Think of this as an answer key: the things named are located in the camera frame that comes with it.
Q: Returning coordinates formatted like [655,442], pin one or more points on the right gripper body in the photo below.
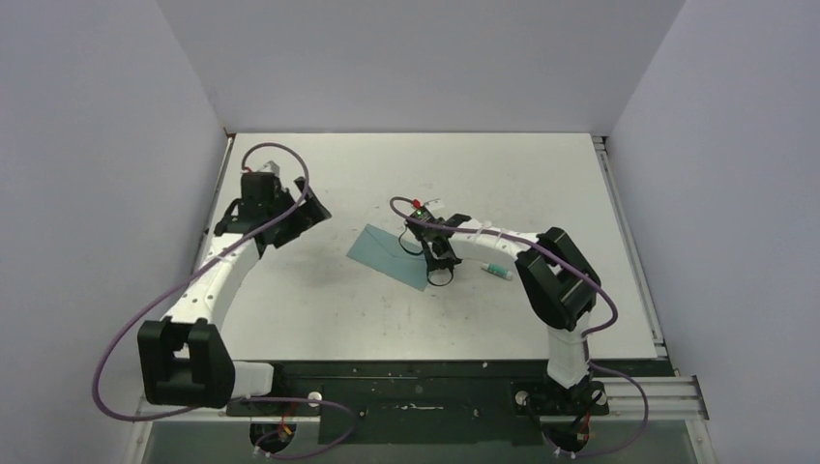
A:
[442,262]

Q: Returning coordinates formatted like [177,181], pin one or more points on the green white glue stick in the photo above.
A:
[497,270]

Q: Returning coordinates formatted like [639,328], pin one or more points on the teal envelope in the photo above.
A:
[387,254]

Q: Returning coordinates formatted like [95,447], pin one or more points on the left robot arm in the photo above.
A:
[183,358]

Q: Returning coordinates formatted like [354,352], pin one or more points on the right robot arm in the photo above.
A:
[559,283]

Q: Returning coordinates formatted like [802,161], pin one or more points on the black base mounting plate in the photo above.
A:
[411,403]

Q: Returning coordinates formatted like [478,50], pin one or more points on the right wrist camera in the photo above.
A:
[431,205]

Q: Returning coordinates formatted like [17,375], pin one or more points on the aluminium frame rail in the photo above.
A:
[652,419]

